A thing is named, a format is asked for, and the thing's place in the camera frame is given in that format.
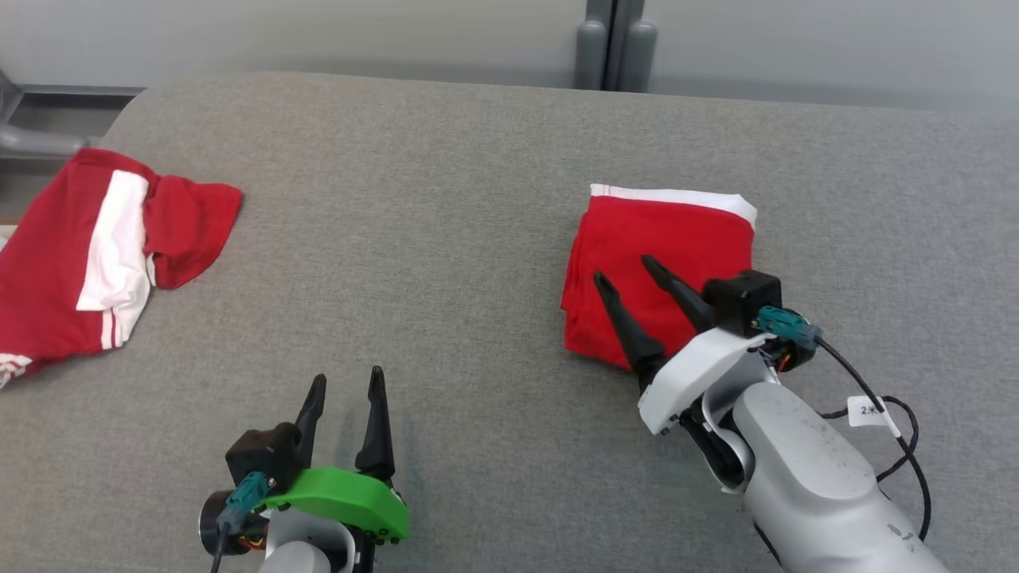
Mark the teal cable connector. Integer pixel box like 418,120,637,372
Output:
756,306,823,351
217,471,272,531

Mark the red number 23 jersey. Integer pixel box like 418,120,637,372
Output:
0,148,244,391

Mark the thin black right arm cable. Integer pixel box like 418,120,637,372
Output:
815,337,933,544

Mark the grey metal door frame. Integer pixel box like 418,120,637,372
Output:
585,0,646,92

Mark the dark grey metal frame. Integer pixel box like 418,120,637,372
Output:
0,68,147,111

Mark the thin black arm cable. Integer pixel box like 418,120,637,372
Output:
209,521,234,573
815,337,933,544

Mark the red shorts white waistband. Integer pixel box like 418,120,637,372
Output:
560,183,758,372

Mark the grey cylindrical door stopper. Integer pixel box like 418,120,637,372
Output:
575,20,608,91
623,20,658,93

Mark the teal left cable connector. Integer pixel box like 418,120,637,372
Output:
217,471,272,531

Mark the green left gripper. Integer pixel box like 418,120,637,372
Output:
265,366,410,547

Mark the white cable label tag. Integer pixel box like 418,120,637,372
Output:
847,395,887,429

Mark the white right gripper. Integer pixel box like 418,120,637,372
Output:
593,255,777,437

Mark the teal right cable connector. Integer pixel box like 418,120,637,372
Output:
756,306,823,351

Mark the grey metal tube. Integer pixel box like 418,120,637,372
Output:
0,123,90,158

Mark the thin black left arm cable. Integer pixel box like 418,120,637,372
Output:
209,521,234,573

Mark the grey fabric sofa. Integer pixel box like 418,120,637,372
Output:
0,72,1019,573

